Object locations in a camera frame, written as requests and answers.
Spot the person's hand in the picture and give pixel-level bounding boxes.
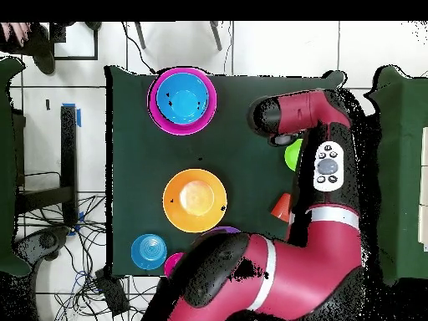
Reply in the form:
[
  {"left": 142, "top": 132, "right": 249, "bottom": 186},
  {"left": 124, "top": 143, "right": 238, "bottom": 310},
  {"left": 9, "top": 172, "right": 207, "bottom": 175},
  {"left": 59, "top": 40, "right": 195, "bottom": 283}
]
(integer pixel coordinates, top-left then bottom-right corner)
[{"left": 0, "top": 22, "right": 33, "bottom": 48}]

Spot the large blue bowl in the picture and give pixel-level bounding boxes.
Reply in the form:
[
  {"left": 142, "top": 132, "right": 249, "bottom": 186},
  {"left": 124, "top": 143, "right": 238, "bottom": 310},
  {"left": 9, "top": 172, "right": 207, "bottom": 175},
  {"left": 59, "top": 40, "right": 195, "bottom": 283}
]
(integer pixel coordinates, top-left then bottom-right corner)
[{"left": 155, "top": 72, "right": 211, "bottom": 125}]

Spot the large pink bowl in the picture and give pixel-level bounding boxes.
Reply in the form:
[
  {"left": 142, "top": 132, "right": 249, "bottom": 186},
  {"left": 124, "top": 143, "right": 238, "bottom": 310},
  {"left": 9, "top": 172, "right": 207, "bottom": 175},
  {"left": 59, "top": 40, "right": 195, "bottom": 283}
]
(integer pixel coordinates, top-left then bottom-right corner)
[{"left": 146, "top": 66, "right": 218, "bottom": 136}]

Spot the large orange bowl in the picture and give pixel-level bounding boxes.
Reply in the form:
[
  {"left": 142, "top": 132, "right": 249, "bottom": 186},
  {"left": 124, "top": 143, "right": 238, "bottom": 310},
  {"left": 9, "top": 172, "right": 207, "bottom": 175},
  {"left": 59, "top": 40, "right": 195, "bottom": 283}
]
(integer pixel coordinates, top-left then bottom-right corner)
[{"left": 162, "top": 168, "right": 228, "bottom": 234}]

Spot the small green bowl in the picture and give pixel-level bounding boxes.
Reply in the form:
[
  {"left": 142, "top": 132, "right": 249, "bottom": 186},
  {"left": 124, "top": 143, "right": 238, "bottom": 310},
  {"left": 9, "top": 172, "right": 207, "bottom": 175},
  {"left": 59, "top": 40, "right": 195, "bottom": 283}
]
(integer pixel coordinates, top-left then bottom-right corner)
[{"left": 283, "top": 138, "right": 304, "bottom": 172}]

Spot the orange-red plastic cup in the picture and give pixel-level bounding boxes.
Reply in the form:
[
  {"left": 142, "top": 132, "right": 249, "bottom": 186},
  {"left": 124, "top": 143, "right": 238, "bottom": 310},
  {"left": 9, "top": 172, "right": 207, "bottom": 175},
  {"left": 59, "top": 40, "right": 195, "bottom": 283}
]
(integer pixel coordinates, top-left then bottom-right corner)
[{"left": 270, "top": 192, "right": 293, "bottom": 222}]

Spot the person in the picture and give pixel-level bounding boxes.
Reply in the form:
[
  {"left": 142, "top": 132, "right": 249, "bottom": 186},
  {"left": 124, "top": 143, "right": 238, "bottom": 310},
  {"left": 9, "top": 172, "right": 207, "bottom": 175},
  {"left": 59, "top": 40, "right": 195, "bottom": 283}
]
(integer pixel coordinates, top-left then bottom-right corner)
[{"left": 0, "top": 20, "right": 103, "bottom": 75}]

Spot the blue floor tape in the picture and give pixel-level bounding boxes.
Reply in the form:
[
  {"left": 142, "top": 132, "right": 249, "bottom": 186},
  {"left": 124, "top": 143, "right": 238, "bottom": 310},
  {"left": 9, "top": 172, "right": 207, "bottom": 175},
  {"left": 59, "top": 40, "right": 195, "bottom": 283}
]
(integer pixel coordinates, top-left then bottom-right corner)
[{"left": 61, "top": 102, "right": 82, "bottom": 128}]

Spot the black metal stand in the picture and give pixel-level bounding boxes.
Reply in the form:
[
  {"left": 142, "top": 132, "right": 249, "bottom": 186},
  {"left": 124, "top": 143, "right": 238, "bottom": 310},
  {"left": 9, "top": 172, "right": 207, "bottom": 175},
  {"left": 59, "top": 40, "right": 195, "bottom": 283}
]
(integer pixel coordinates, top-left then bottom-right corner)
[{"left": 13, "top": 104, "right": 79, "bottom": 228}]

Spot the green cloth side table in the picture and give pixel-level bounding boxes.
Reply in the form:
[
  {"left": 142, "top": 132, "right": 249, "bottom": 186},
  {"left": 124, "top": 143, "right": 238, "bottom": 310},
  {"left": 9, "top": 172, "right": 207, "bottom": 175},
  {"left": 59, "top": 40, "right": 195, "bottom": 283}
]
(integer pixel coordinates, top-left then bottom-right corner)
[
  {"left": 0, "top": 55, "right": 33, "bottom": 278},
  {"left": 363, "top": 64, "right": 428, "bottom": 285}
]

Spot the dark green tablecloth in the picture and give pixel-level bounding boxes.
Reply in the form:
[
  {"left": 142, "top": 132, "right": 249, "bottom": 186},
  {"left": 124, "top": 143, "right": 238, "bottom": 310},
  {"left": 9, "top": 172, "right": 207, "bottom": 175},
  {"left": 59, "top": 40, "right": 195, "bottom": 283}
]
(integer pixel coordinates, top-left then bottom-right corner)
[{"left": 104, "top": 64, "right": 345, "bottom": 280}]

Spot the small blue bowl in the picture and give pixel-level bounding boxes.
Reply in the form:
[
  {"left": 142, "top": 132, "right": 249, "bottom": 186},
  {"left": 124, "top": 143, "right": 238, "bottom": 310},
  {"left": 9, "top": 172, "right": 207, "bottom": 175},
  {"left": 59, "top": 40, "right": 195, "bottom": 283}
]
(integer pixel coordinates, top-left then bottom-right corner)
[{"left": 130, "top": 232, "right": 168, "bottom": 271}]

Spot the small crimson bowl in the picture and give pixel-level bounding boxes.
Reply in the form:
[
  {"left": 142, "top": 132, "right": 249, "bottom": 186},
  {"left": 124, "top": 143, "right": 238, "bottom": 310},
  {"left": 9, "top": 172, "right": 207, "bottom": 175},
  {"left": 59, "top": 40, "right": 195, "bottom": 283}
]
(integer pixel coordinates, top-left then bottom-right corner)
[{"left": 163, "top": 252, "right": 186, "bottom": 278}]

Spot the black power strip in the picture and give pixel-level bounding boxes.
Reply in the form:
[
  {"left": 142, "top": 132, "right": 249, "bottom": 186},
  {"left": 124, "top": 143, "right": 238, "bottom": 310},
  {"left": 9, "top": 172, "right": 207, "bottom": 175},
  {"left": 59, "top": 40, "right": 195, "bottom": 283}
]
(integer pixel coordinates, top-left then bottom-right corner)
[{"left": 94, "top": 267, "right": 130, "bottom": 318}]

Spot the purple bowl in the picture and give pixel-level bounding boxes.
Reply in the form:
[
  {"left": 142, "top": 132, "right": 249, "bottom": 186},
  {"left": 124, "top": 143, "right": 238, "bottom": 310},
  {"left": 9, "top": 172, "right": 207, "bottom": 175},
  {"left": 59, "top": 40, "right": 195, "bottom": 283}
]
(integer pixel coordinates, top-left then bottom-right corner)
[{"left": 206, "top": 226, "right": 242, "bottom": 235}]

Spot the black square floor frame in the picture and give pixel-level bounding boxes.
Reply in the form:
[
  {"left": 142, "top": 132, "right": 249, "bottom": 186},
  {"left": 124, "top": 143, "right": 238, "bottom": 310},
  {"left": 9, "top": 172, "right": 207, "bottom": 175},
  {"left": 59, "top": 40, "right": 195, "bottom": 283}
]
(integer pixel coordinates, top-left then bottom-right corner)
[{"left": 48, "top": 21, "right": 99, "bottom": 62}]

